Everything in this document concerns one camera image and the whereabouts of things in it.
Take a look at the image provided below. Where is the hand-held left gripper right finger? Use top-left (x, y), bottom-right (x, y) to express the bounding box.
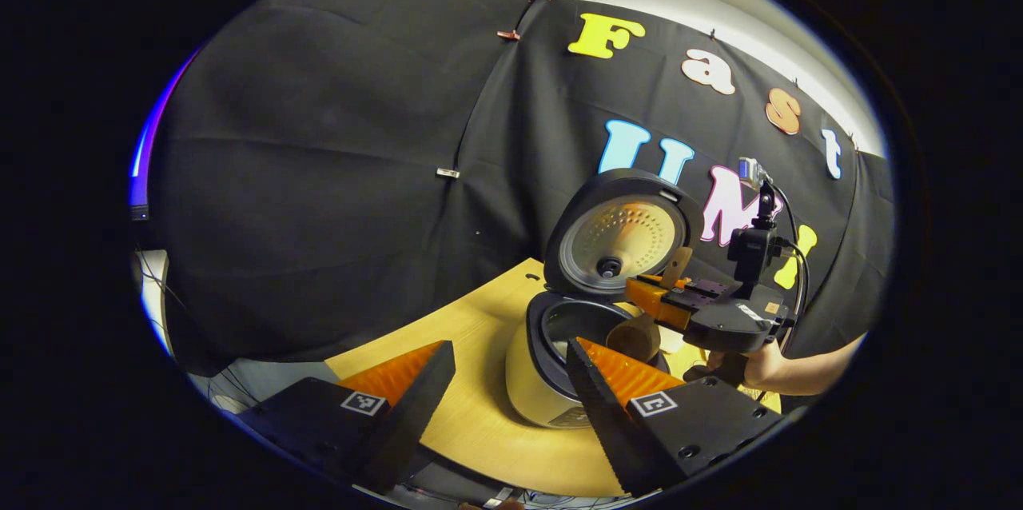
top-left (566, 337), bottom-right (788, 496)

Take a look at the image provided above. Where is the wooden spoon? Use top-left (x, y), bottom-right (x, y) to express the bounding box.
top-left (606, 246), bottom-right (695, 363)

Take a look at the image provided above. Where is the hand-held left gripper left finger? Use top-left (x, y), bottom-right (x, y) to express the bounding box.
top-left (238, 340), bottom-right (458, 495)

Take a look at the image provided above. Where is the black lidded rice cooker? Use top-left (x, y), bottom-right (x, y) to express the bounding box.
top-left (505, 168), bottom-right (706, 429)

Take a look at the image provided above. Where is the black backdrop cloth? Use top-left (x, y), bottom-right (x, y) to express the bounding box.
top-left (148, 0), bottom-right (894, 415)

